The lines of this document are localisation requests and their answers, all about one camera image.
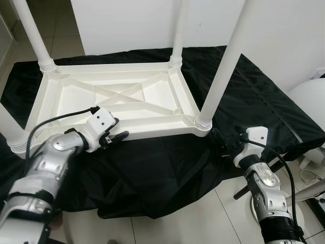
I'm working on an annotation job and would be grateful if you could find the small white plastic object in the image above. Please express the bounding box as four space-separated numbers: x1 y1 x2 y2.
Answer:
300 152 325 181

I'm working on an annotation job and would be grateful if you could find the dark grey metal table leg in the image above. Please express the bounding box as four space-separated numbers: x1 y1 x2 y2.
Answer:
234 158 287 200

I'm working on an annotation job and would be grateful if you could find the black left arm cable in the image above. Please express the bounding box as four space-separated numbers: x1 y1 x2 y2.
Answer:
25 107 100 158

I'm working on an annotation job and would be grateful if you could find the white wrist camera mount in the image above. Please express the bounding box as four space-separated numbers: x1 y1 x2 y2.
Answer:
81 108 118 149
233 126 269 166

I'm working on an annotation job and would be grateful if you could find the black table cloth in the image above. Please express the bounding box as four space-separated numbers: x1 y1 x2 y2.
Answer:
0 46 325 219

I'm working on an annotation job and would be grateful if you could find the white plastic table top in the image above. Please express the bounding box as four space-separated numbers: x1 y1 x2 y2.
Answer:
10 57 214 153

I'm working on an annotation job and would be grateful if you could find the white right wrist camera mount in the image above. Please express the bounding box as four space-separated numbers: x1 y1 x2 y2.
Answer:
233 126 269 166

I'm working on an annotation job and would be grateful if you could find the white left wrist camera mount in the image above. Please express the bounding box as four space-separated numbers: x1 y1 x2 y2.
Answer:
81 108 118 149

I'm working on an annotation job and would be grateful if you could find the white round stand base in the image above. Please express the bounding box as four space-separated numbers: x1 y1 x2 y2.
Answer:
248 192 319 234

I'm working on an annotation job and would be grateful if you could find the white plastic table leg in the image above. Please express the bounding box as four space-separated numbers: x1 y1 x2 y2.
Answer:
194 0 254 132
11 0 56 72
170 0 189 67
0 102 28 154

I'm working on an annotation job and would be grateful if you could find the white stand pole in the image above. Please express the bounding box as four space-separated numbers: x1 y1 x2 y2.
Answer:
295 178 325 204

